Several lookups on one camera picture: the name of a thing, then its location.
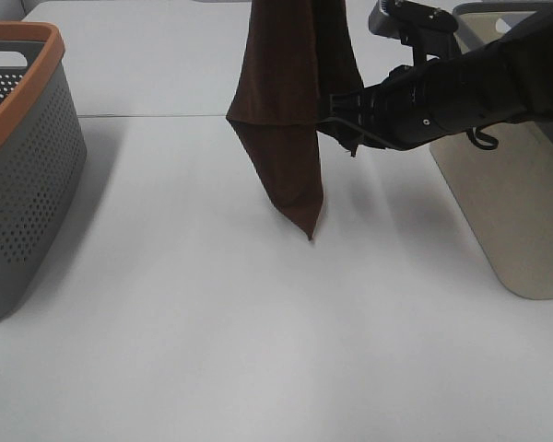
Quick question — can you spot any grey perforated basket orange rim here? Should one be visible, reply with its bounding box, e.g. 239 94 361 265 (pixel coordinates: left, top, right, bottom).
0 21 87 319

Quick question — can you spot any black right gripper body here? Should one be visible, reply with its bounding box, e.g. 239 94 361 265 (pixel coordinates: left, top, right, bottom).
316 64 437 152

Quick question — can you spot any beige basket grey rim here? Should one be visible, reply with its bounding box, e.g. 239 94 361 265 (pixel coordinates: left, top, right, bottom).
429 1 553 301

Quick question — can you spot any brown towel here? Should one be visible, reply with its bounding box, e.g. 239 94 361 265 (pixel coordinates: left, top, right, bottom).
226 0 363 237

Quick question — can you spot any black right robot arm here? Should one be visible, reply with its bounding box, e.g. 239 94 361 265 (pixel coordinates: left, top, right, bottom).
319 1 553 151

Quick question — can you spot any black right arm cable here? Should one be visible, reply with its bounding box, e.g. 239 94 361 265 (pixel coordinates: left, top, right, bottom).
465 126 499 151

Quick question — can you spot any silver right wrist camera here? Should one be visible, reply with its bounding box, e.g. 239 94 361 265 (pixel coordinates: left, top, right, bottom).
368 0 462 65

